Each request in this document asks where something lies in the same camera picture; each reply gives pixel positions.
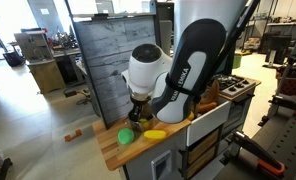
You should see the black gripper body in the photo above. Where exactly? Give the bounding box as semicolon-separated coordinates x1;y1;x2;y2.
127;99;153;122

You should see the small yellow toy cube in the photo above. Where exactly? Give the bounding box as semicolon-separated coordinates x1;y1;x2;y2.
139;118;152;130

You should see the small steel pot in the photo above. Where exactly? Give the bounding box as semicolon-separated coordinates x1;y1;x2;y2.
129;114;155;135

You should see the long yellow plush toy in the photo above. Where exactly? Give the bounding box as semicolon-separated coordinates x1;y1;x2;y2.
143;129;168;140

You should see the round green plush toy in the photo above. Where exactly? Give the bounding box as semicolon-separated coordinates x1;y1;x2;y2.
117;127;136;146

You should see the grey toy kitchen cabinet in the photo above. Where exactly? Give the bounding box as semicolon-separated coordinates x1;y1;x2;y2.
121;128;222;180

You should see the orange plush toy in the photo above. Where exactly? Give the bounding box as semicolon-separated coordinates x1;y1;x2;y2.
193;79;221;114

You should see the white toy sink basin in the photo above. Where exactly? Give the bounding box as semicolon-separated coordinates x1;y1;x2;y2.
186;99;232;147

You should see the grey toy oven door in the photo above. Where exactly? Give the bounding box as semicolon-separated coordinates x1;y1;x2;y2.
221;87;257;138

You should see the black toy stove top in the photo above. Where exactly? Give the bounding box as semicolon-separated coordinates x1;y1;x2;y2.
211;74;252;98

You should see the wooden counter top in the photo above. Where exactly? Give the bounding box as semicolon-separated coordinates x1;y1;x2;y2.
91;116;192;172

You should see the grey wood-print backboard panel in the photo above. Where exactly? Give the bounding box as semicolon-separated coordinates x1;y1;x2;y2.
72;14;157;129

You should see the white ice dispenser panel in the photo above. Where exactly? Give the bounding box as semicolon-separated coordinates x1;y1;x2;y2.
150;149;173;180

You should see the black power strip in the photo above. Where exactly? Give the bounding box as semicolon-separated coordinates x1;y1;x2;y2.
63;89;78;98

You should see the wooden slat cabinet front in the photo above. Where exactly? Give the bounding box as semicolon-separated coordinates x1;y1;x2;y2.
186;128;221;179

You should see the beige cabinet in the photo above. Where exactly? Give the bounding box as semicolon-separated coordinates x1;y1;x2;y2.
14;31;66;94

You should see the green bin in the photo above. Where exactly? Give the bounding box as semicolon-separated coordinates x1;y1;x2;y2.
232;53;243;70

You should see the wooden stove counter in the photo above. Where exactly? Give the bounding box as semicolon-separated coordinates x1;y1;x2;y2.
217;74;262;102

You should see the black bag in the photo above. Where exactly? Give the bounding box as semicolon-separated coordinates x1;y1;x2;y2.
2;51;26;68

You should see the black perforated table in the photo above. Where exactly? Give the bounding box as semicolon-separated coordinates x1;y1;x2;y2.
214;113;296;180

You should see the orange bracket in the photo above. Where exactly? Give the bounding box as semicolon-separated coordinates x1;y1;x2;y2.
64;128;83;143

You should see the orange-handled black clamp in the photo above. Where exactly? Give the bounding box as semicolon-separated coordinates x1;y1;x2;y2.
232;130;286;178

